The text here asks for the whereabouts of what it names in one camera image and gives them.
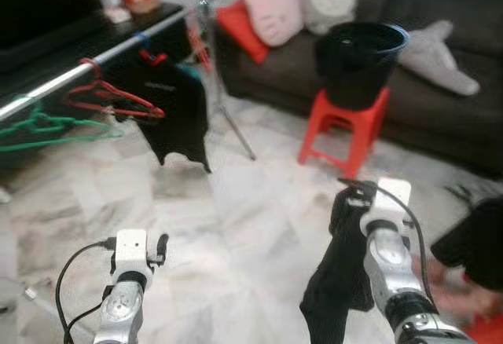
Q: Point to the round grey creature pillow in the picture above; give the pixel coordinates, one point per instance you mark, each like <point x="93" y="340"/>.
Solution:
<point x="330" y="6"/>

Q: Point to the red cushion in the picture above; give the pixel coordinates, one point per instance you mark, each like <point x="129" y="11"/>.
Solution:
<point x="240" y="34"/>

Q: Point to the green plastic hanger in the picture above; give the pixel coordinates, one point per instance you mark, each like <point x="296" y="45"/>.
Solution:
<point x="114" y="133"/>

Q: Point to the person bare hand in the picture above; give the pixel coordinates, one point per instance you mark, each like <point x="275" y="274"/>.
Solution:
<point x="464" y="297"/>

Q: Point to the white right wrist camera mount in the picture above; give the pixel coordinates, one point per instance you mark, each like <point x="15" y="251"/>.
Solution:
<point x="389" y="199"/>

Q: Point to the black plastic basket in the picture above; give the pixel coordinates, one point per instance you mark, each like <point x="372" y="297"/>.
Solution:
<point x="361" y="69"/>

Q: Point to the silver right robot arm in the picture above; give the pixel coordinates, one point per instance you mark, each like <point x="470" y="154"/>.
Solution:
<point x="393" y="281"/>

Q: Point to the red plastic hanger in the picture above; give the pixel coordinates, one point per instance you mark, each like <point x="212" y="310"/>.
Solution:
<point x="203" y="49"/>
<point x="149" y="112"/>

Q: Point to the dark grey fabric sofa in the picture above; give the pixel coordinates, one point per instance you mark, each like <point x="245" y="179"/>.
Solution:
<point x="440" y="124"/>

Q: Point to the pink cat face pillow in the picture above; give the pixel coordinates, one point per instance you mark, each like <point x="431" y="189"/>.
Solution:
<point x="271" y="10"/>

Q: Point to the black flat television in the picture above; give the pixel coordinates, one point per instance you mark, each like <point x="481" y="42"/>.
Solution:
<point x="39" y="6"/>

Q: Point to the black garment red collar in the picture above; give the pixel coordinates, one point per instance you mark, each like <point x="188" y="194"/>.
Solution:
<point x="177" y="116"/>

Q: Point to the silver metal clothes rack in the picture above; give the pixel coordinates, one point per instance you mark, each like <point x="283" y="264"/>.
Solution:
<point x="47" y="85"/>

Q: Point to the black television console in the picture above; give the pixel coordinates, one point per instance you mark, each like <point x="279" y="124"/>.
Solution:
<point x="47" y="61"/>

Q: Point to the blue hanger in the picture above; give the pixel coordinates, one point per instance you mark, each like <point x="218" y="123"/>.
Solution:
<point x="143" y="38"/>

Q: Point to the black t-shirt small logo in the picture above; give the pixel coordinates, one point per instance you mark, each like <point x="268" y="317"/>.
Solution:
<point x="338" y="289"/>

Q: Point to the long grey creature plush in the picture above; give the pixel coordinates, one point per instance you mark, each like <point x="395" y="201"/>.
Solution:
<point x="440" y="61"/>

